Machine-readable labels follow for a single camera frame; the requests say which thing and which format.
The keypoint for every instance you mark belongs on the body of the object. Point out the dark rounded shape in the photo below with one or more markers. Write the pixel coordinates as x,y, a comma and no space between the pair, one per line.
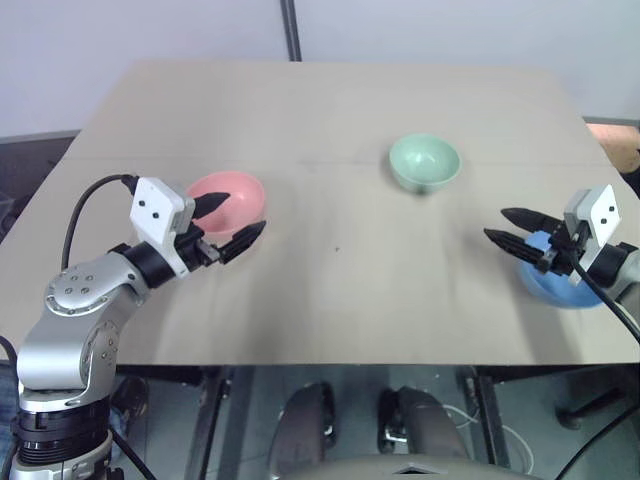
305,430
425,425

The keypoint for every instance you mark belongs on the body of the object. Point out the red bowl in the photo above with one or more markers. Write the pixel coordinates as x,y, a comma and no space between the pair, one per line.
235,200

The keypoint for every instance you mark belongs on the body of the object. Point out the dark vertical wall post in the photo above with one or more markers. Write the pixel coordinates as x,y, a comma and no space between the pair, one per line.
292,30

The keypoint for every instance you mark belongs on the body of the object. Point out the grey robot torso edge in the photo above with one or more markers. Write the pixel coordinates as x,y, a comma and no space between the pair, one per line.
410,469

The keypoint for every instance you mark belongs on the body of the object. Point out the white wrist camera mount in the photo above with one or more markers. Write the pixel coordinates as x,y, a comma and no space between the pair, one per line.
602,210
154,207

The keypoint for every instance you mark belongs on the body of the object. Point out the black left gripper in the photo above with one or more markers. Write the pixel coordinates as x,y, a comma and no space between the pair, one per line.
199,250

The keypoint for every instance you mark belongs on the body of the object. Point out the green bowl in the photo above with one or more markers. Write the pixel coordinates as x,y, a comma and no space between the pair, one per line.
425,160

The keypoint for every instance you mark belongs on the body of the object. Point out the person bare forearm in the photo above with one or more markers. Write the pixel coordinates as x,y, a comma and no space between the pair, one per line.
616,145

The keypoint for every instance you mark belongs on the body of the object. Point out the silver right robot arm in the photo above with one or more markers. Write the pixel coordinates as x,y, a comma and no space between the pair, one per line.
620,270

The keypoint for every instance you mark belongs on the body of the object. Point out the black table frame leg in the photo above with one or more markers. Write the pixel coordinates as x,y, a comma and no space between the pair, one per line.
212,420
485,415

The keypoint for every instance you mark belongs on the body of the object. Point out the dark grey cabinet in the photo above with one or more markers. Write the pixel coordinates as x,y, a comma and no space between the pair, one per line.
30,165

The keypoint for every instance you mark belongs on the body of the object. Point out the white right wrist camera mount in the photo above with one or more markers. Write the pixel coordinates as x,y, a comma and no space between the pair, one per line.
602,210

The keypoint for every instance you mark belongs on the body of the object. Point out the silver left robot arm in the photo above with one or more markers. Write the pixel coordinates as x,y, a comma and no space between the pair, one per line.
75,300

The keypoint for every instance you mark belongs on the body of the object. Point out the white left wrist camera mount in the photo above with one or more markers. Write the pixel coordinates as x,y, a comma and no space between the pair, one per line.
154,207

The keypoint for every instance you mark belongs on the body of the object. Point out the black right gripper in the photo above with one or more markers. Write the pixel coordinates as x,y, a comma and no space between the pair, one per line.
562,252

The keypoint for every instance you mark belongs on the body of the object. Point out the blue bowl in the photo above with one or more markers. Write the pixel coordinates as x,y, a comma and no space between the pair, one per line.
555,292

